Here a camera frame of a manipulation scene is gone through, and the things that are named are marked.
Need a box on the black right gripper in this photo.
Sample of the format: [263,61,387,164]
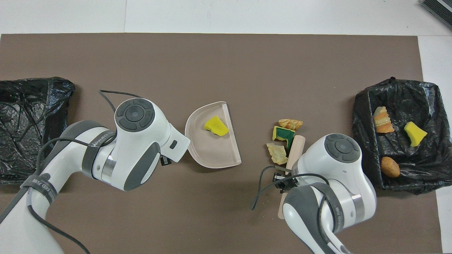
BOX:
[273,171,299,194]

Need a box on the pale beige bread chunk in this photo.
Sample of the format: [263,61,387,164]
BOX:
[266,143,289,165]

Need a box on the beige hand brush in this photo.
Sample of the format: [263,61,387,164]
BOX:
[277,135,306,220]

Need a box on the beige plastic dustpan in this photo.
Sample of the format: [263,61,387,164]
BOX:
[185,101,242,169]

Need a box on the yellow and green sponge piece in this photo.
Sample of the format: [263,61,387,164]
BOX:
[272,126,296,149]

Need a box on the tan ridged pastry piece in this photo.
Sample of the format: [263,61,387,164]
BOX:
[278,119,303,131]

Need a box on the large yellow sponge piece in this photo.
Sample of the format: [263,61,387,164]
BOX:
[204,116,230,137]

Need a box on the brown potato-shaped bread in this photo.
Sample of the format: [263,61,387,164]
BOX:
[380,156,401,178]

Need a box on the tan layered pastry chunk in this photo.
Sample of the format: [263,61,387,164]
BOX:
[374,106,395,134]

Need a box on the small yellow sponge piece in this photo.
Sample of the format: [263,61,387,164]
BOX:
[404,121,428,147]

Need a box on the black plastic bag bin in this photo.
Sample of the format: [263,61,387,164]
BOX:
[0,77,76,187]
[352,78,452,195]

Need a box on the brown table mat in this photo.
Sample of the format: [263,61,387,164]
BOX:
[0,33,442,254]

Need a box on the dark ribbed panel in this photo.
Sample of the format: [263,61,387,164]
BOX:
[420,0,452,30]

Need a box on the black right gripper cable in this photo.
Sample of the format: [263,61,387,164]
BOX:
[251,165,331,247]

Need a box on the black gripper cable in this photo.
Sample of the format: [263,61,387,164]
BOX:
[251,165,331,247]
[0,90,142,254]

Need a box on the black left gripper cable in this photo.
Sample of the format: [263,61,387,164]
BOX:
[0,90,142,254]

